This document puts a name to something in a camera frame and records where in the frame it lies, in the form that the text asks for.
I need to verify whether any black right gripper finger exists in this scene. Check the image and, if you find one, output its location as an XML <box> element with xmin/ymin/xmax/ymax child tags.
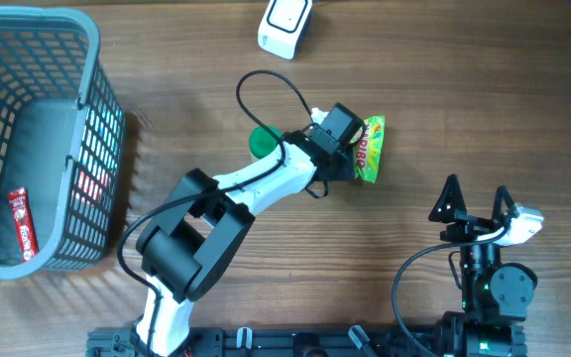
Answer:
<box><xmin>428</xmin><ymin>174</ymin><xmax>467</xmax><ymax>222</ymax></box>
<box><xmin>492</xmin><ymin>185</ymin><xmax>514</xmax><ymax>222</ymax></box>

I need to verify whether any green Haribo candy bag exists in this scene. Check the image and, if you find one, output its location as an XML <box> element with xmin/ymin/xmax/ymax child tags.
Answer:
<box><xmin>354</xmin><ymin>116</ymin><xmax>386</xmax><ymax>182</ymax></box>

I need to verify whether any green lid jar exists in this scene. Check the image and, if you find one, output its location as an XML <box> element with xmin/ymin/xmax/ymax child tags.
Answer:
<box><xmin>248</xmin><ymin>126</ymin><xmax>282</xmax><ymax>162</ymax></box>

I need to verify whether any red Nescafe coffee stick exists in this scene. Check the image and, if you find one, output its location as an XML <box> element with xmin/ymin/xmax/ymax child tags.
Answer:
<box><xmin>8</xmin><ymin>187</ymin><xmax>39</xmax><ymax>263</ymax></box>

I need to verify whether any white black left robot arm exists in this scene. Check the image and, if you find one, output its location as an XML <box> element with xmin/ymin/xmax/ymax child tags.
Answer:
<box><xmin>132</xmin><ymin>103</ymin><xmax>366</xmax><ymax>356</ymax></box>

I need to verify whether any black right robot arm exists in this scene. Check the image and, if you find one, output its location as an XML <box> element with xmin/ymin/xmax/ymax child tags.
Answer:
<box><xmin>428</xmin><ymin>175</ymin><xmax>544</xmax><ymax>356</ymax></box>

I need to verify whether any white barcode scanner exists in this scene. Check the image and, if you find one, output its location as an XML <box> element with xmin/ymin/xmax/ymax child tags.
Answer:
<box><xmin>257</xmin><ymin>0</ymin><xmax>313</xmax><ymax>60</ymax></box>

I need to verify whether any grey plastic basket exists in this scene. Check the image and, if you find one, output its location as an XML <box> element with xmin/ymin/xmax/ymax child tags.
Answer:
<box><xmin>0</xmin><ymin>6</ymin><xmax>126</xmax><ymax>280</ymax></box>

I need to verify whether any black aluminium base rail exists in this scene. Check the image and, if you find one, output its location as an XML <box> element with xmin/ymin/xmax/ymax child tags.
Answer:
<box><xmin>85</xmin><ymin>324</ymin><xmax>528</xmax><ymax>357</ymax></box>

